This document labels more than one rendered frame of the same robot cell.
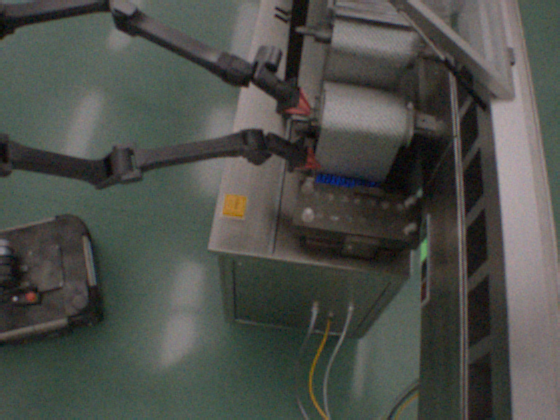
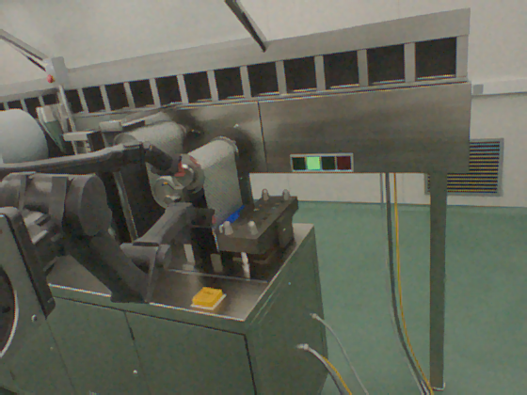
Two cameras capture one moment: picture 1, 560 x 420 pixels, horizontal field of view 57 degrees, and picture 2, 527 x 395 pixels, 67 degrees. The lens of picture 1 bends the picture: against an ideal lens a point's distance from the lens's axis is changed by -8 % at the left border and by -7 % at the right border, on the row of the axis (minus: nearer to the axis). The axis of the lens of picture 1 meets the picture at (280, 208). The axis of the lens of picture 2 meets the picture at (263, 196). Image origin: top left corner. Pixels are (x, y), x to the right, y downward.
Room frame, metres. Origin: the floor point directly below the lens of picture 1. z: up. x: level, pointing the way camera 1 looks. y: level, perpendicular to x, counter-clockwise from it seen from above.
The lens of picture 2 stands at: (0.14, 1.01, 1.61)
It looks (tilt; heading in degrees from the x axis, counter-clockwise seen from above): 20 degrees down; 298
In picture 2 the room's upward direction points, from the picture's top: 9 degrees counter-clockwise
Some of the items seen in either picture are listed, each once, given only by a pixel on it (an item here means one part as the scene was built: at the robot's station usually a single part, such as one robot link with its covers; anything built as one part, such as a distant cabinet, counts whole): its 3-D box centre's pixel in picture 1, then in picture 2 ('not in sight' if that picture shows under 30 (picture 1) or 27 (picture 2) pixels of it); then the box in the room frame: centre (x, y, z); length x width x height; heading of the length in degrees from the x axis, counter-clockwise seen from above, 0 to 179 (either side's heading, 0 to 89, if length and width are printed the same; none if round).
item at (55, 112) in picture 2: not in sight; (55, 112); (1.72, -0.19, 1.50); 0.14 x 0.14 x 0.06
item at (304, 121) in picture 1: (303, 140); (183, 228); (1.04, -0.04, 1.05); 0.06 x 0.05 x 0.31; 90
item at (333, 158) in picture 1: (352, 163); (225, 199); (0.94, -0.20, 1.10); 0.23 x 0.01 x 0.18; 90
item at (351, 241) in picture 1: (359, 247); (285, 229); (0.73, -0.26, 0.96); 0.10 x 0.03 x 0.11; 90
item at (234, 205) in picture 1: (234, 205); (207, 297); (0.84, 0.15, 0.91); 0.07 x 0.07 x 0.02; 0
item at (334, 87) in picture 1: (361, 104); (184, 181); (1.12, -0.21, 1.17); 0.26 x 0.12 x 0.12; 90
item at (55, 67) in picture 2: not in sight; (54, 71); (1.56, -0.11, 1.66); 0.07 x 0.07 x 0.10; 80
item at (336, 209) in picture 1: (358, 215); (261, 221); (0.82, -0.24, 1.00); 0.40 x 0.16 x 0.06; 90
